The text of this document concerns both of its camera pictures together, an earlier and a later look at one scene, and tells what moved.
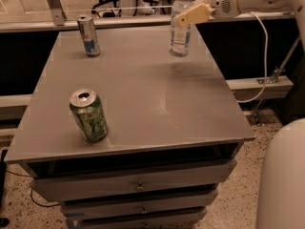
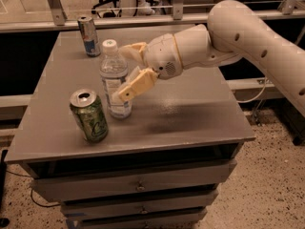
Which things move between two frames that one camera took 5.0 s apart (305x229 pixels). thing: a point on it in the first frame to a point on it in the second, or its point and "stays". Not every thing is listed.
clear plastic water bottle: [181, 37] to [113, 72]
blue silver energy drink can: [90, 35] stays
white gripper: [222, 1] to [162, 58]
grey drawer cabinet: [174, 132] stays
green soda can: [88, 109] stays
